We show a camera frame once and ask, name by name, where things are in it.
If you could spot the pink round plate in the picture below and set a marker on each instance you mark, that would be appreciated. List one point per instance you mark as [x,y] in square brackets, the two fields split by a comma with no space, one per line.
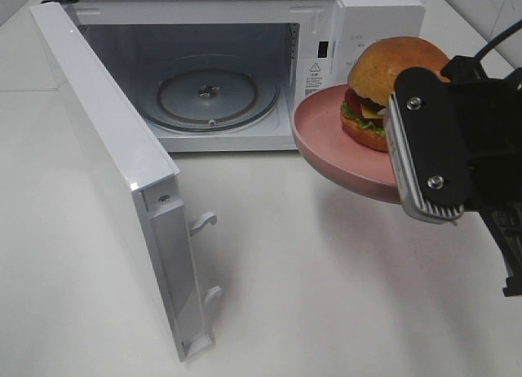
[319,137]

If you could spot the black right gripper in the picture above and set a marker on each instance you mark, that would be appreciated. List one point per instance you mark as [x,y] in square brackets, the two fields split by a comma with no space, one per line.
[484,166]

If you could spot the white microwave door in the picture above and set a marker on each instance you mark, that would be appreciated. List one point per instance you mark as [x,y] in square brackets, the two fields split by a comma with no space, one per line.
[134,176]

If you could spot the white microwave oven body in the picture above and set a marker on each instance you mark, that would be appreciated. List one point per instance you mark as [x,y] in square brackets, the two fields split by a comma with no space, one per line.
[128,35]

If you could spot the toy hamburger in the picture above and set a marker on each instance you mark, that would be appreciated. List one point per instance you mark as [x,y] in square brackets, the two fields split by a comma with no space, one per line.
[371,81]

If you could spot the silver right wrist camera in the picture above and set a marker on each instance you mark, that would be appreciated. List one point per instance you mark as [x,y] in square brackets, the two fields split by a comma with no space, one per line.
[426,148]

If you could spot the white warning label sticker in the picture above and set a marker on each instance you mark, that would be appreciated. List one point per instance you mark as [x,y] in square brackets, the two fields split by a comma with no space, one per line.
[314,75]

